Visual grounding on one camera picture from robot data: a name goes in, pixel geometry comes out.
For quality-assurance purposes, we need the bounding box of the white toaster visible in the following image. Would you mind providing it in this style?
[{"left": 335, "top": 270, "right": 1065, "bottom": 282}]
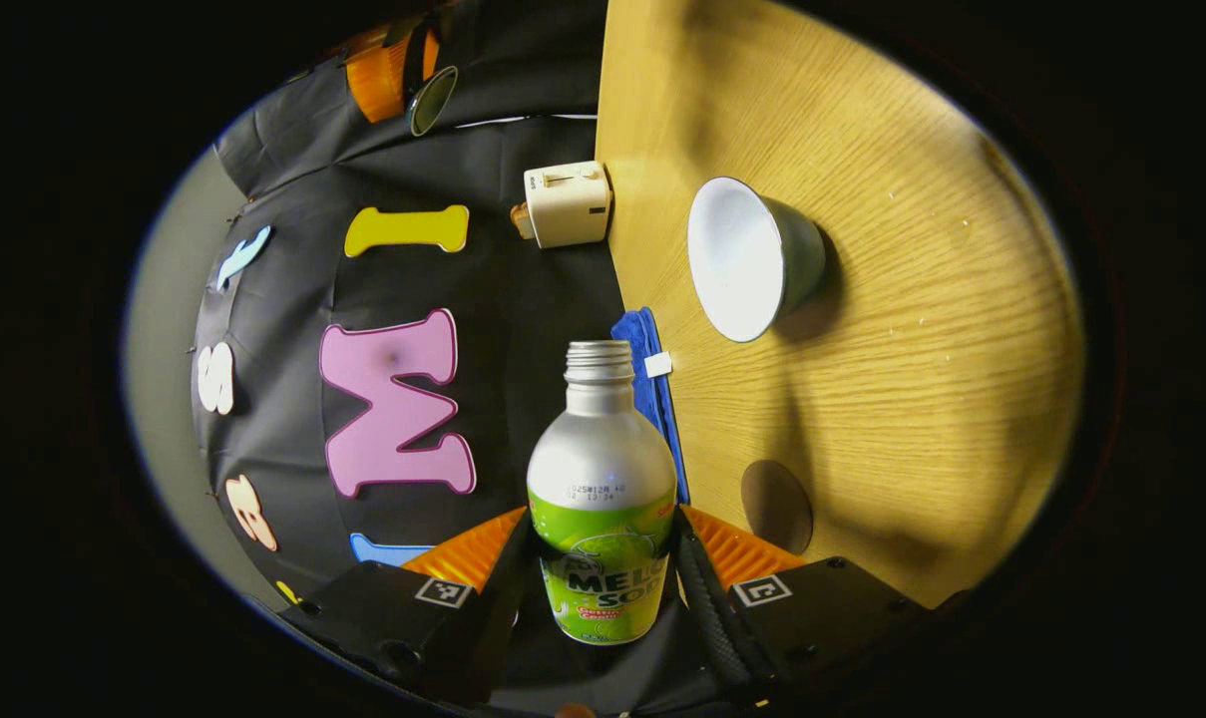
[{"left": 523, "top": 161, "right": 613, "bottom": 250}]

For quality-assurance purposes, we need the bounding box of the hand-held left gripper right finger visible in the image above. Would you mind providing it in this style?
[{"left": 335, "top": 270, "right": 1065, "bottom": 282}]
[{"left": 674, "top": 504, "right": 973, "bottom": 704}]

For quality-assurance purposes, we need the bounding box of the round brown coaster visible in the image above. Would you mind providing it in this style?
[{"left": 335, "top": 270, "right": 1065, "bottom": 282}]
[{"left": 740, "top": 459, "right": 815, "bottom": 556}]

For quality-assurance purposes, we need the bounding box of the blue towel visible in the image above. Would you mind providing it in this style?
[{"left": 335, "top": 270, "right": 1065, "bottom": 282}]
[{"left": 609, "top": 307, "right": 691, "bottom": 506}]

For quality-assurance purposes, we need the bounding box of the white grey teacup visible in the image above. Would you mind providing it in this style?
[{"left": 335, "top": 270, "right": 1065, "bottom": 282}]
[{"left": 686, "top": 177, "right": 828, "bottom": 345}]

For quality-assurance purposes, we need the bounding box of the black backdrop cloth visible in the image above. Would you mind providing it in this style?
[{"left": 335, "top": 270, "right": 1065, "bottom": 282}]
[{"left": 192, "top": 0, "right": 698, "bottom": 609}]

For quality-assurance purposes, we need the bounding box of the silver green label water bottle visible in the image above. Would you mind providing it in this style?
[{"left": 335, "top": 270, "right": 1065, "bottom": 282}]
[{"left": 526, "top": 340, "right": 679, "bottom": 647}]

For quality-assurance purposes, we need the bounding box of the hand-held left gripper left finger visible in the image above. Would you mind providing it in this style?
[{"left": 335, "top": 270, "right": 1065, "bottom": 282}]
[{"left": 278, "top": 507, "right": 541, "bottom": 709}]

